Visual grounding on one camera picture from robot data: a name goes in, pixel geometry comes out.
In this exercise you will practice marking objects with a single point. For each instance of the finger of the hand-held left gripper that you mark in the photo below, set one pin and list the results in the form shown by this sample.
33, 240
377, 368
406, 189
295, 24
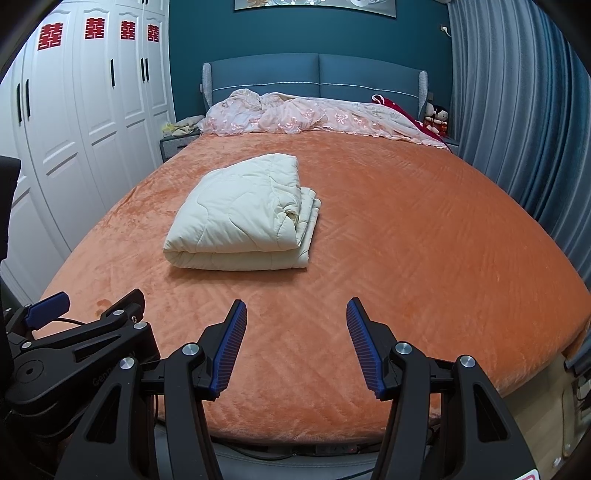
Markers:
46, 307
122, 309

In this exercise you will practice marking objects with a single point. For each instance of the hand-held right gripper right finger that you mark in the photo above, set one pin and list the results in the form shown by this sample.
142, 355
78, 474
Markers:
364, 350

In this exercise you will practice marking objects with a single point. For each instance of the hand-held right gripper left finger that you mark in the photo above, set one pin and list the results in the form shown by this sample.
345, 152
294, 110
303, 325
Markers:
228, 350

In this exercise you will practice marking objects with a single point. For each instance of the cream quilted jacket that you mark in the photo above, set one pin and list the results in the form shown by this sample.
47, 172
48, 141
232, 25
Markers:
240, 207

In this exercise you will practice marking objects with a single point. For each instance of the black power strip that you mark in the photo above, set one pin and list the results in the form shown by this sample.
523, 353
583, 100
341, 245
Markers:
334, 448

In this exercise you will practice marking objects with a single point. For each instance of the orange plush bed blanket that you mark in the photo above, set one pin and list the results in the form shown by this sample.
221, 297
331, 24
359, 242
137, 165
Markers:
392, 230

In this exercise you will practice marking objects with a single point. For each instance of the grey nightstand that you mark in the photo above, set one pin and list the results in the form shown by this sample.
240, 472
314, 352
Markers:
451, 145
173, 147

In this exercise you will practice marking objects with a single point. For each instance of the white panelled wardrobe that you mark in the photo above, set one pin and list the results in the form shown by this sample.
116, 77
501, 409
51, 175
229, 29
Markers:
69, 115

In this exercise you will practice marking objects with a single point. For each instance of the white plush doll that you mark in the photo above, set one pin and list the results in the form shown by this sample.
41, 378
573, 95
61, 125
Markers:
430, 117

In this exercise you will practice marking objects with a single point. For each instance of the red dressed plush doll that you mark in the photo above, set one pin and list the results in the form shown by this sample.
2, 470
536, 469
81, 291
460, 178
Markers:
442, 121

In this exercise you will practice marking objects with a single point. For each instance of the pink lace bedspread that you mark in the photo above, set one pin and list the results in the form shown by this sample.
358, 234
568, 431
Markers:
295, 115

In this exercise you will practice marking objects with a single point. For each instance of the red paper-cut decoration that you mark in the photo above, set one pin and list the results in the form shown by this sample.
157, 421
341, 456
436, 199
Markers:
94, 28
153, 33
128, 30
49, 36

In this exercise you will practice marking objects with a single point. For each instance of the grey-blue curtain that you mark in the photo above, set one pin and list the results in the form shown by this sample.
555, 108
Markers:
508, 115

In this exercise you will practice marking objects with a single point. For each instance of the blue upholstered headboard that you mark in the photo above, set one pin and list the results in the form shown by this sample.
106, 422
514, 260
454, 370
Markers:
277, 74

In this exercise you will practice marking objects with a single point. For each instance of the framed wall painting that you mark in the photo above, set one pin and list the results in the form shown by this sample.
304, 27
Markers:
314, 5

